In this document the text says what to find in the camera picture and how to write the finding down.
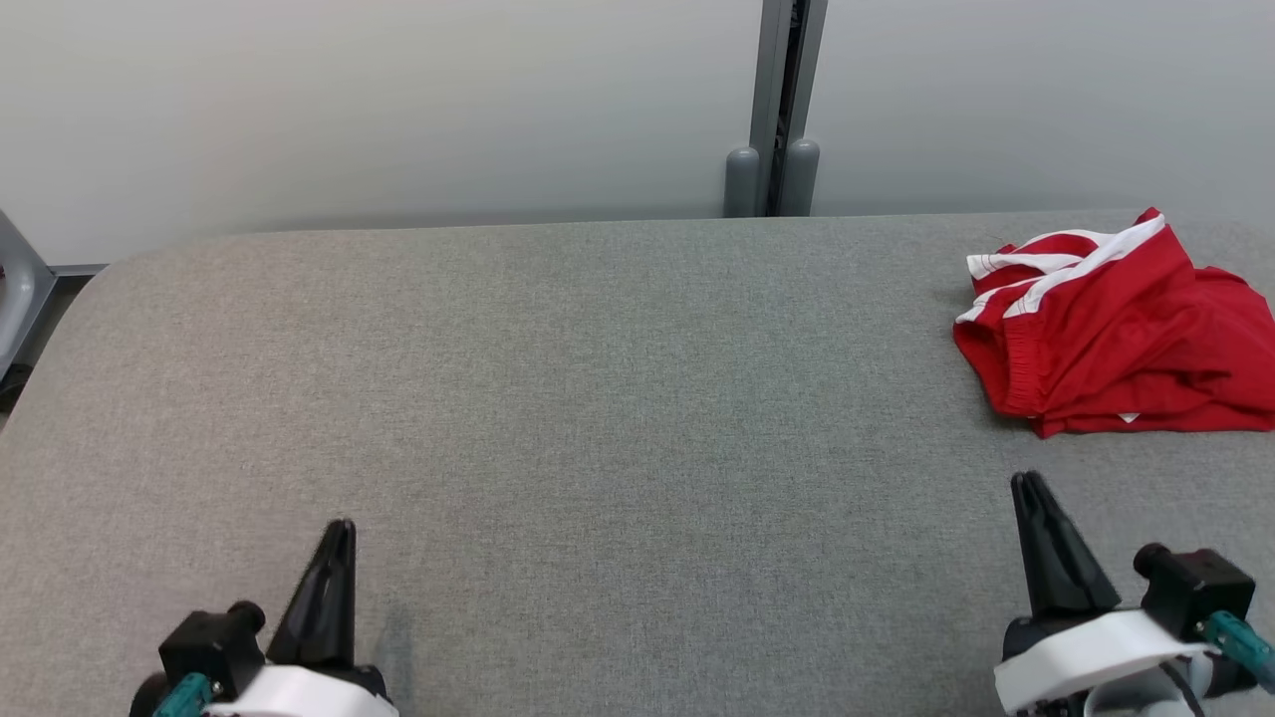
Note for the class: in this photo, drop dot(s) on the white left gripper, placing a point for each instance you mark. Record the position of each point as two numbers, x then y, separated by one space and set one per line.
309 695

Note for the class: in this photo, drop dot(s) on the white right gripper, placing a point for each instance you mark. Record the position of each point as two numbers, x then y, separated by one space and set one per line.
1086 647

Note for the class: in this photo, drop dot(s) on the red shorts white stripe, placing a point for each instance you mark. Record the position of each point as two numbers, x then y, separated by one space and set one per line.
1096 329

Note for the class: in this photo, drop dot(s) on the black caster wheel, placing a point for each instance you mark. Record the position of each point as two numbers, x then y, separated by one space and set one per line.
12 383

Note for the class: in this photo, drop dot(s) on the grey metal desk leg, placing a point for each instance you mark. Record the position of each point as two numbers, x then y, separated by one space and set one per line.
20 289

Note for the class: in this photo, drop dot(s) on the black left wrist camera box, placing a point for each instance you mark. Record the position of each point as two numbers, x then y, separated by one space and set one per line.
214 642

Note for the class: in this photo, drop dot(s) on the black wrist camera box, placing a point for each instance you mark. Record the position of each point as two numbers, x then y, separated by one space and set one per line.
214 642
1195 593

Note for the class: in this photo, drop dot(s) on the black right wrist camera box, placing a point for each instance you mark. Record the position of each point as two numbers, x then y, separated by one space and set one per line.
1195 593

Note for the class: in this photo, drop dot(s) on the teal left camera connector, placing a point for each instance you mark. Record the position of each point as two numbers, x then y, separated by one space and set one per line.
184 697

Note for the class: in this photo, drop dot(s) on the teal camera connector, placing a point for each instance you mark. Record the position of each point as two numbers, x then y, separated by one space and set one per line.
184 697
1240 642

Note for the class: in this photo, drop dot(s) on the teal right camera connector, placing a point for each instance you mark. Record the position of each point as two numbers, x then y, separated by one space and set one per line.
1240 642

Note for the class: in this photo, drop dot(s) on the grey rounded post cap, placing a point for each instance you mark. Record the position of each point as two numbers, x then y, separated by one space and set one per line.
742 184
800 179

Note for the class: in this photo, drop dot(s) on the grey partition post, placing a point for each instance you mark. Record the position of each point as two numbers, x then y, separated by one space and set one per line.
769 70

